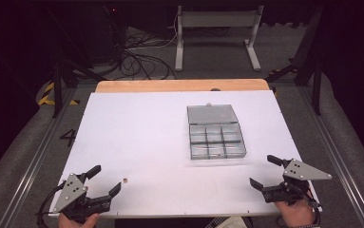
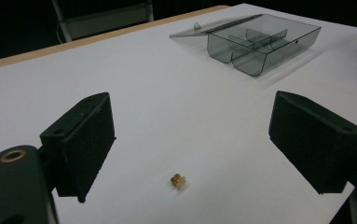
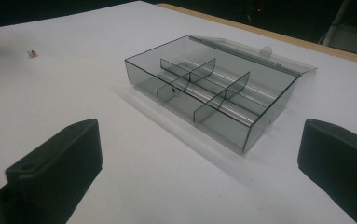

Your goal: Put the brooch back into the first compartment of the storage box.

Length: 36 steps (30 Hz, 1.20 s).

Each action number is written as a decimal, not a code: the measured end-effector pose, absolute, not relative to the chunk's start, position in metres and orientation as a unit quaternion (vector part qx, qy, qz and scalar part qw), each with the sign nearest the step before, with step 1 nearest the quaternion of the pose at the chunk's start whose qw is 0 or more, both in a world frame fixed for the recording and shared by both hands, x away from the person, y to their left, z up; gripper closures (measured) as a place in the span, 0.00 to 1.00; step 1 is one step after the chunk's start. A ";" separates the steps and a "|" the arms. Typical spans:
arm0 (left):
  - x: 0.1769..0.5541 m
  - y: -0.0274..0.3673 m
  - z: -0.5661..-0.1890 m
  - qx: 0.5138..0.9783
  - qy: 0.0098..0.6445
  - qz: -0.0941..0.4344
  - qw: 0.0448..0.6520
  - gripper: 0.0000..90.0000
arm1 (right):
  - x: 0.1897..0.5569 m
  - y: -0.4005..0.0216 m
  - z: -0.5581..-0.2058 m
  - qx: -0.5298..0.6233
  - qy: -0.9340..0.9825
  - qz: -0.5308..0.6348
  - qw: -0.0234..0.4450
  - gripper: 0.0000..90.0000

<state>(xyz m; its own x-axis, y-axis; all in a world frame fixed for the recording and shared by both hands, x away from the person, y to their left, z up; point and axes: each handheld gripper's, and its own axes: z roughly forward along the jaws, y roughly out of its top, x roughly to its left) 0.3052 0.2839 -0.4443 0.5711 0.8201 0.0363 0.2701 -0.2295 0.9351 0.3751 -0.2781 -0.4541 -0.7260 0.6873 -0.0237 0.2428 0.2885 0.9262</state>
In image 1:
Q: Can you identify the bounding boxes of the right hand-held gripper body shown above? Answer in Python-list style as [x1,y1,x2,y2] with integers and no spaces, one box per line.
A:
[260,158,334,206]

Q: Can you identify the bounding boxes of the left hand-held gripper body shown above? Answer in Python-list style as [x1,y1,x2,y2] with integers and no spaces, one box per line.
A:
[52,172,113,224]

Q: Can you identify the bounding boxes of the clear plastic compartment box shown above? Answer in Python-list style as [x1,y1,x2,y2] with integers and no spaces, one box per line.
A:
[186,104,248,161]

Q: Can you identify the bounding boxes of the person's left hand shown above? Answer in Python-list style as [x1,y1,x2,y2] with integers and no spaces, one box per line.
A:
[58,212,101,228]

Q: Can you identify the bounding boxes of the person's right hand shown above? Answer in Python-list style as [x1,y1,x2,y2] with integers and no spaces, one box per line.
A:
[274,198,317,228]

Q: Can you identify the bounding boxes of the person's patterned clothing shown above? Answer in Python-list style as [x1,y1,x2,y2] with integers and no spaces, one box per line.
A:
[204,216,251,228]

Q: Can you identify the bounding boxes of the white table sheet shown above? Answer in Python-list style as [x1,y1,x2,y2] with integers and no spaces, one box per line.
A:
[48,90,323,219]

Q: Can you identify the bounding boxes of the yellow black floor tape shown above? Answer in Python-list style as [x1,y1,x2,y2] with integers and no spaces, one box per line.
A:
[37,81,81,106]

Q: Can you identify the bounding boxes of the black tripod stand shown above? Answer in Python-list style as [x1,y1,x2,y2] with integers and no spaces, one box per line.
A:
[43,6,108,120]

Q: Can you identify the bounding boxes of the black angled stand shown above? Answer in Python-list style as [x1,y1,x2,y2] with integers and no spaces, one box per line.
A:
[264,6,326,117]

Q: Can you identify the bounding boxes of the grey metal stand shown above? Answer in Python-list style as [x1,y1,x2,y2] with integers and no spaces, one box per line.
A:
[174,5,265,73]

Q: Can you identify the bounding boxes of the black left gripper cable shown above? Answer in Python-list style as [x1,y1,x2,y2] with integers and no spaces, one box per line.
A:
[36,184,67,228]

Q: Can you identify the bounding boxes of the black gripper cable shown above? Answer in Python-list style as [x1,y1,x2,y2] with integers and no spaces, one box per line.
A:
[302,189,323,227]
[36,184,67,228]

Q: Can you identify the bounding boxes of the aluminium floor rail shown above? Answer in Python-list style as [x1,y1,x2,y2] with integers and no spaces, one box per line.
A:
[297,85,364,228]
[0,87,78,228]

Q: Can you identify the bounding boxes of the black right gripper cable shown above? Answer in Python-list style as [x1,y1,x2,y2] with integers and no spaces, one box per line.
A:
[302,189,323,227]

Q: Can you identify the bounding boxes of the tangle of black cables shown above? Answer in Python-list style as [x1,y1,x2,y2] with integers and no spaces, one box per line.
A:
[118,27,178,81]

